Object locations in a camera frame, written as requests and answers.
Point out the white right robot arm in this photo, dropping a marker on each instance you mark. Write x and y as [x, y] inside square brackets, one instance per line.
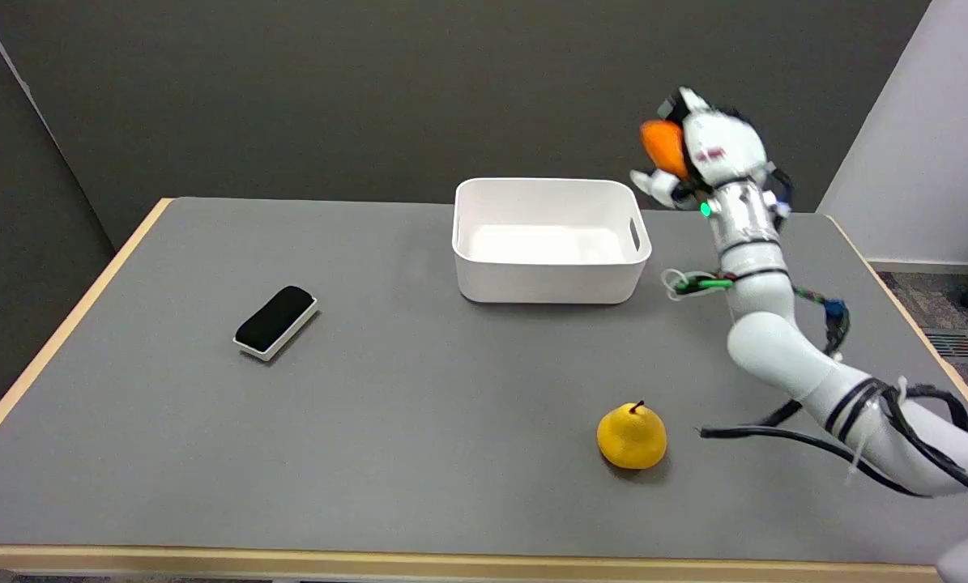
[783, 340]

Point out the yellow pear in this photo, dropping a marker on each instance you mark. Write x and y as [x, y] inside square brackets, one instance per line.
[632, 436]

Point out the floor vent grille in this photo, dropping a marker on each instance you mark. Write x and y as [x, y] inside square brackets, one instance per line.
[955, 345]

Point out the orange mango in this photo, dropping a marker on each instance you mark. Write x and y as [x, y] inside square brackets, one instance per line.
[663, 146]

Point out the white plastic box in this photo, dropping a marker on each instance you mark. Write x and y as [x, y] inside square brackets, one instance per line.
[550, 243]

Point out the black whiteboard eraser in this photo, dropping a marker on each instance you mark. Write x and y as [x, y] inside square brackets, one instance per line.
[275, 322]

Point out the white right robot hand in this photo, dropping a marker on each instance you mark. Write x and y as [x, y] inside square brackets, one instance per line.
[718, 150]

